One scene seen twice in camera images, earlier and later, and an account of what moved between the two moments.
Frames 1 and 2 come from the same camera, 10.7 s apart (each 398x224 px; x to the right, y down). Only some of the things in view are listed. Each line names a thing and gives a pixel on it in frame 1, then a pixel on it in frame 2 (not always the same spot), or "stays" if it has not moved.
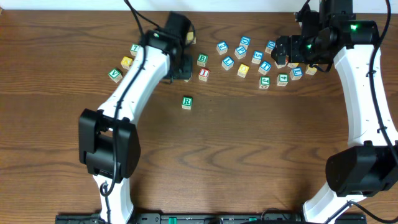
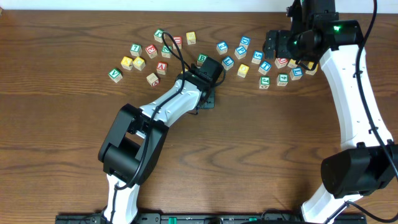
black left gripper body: x=184 y=66 -> x=208 y=101
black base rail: x=202 y=218 stays
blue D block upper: x=245 y=42 stays
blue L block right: x=296 y=73 stays
